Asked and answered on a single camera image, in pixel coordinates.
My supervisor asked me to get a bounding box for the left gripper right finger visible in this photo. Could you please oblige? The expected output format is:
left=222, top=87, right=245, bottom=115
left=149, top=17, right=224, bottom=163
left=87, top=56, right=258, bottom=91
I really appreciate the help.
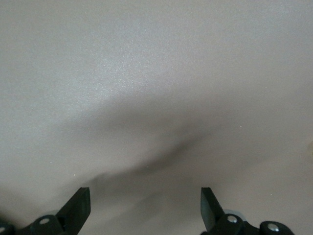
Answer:
left=200, top=188, right=294, bottom=235

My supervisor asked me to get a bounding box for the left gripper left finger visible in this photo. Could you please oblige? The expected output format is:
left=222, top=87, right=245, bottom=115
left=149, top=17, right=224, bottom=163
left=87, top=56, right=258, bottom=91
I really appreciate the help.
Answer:
left=0, top=188, right=91, bottom=235

